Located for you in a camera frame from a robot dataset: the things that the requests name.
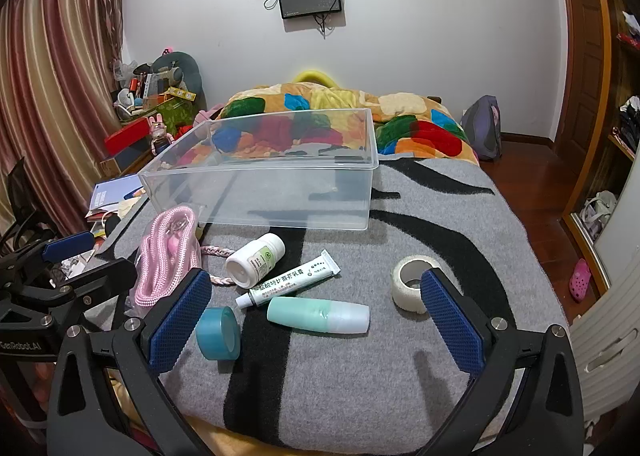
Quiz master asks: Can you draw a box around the green box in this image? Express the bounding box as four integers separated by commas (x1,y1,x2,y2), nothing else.
157,96,197,135

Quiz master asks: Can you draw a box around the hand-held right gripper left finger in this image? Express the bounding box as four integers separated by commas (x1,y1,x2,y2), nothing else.
46,267,213,456

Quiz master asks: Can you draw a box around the red box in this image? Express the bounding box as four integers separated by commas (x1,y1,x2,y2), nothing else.
104,119,152,155

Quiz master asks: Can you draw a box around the pink braided cord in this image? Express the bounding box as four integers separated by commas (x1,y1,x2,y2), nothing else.
199,245,238,288

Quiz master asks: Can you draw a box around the clear plastic storage box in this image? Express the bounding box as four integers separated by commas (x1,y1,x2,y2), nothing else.
137,108,381,231

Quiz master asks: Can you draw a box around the white wardrobe door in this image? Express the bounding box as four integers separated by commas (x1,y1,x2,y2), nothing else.
570,171,640,434

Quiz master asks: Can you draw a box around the blue booklet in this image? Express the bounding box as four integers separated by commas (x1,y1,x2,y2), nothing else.
89,173,147,218

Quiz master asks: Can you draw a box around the pink clog shoe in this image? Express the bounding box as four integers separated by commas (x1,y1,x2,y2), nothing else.
570,259,592,303

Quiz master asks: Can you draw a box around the brown wooden door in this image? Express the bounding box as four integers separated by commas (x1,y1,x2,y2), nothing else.
552,0,615,159

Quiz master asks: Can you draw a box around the wooden wardrobe shelf with clothes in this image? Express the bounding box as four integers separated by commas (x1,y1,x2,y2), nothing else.
606,11,640,164

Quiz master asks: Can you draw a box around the green and white bottle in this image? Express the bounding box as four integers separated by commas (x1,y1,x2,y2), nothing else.
266,297,372,337

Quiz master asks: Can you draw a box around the grey plush toy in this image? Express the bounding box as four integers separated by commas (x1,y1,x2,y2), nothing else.
150,49,203,98

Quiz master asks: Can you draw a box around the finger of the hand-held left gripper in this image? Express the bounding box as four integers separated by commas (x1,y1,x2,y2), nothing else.
0,231,96,287
30,257,139,322

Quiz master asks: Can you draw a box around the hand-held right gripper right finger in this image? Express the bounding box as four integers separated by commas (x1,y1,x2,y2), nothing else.
414,267,587,456

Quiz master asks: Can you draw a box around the white tape roll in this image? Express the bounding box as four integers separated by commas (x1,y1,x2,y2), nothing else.
391,255,446,319

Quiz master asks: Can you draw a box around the teal tape roll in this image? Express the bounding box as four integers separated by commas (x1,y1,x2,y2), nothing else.
195,306,242,362

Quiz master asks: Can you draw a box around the grey black striped blanket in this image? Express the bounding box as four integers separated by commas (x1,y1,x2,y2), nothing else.
82,153,571,444

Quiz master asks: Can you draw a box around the colourful patchwork quilt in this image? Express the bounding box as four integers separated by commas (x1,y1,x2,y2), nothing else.
187,81,481,168

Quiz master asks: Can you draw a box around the pink rope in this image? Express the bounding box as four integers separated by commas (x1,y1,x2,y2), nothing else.
131,205,203,309

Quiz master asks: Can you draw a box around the pink rabbit figure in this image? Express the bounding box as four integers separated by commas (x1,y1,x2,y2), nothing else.
147,114,177,155

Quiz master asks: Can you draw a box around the grey purple backpack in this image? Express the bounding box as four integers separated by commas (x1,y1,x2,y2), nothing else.
460,95,503,162

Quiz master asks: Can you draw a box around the yellow pillow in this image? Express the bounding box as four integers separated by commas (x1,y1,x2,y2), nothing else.
292,70,341,88

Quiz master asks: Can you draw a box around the white ointment tube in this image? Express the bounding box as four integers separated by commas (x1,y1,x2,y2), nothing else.
235,249,342,309

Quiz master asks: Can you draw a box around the white pill bottle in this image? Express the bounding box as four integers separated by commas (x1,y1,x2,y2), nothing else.
225,233,287,287

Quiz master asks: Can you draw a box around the striped pink curtain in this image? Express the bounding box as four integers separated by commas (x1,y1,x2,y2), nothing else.
0,0,126,239

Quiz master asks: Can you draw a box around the white handbag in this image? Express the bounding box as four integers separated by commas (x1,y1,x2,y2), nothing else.
580,190,619,242

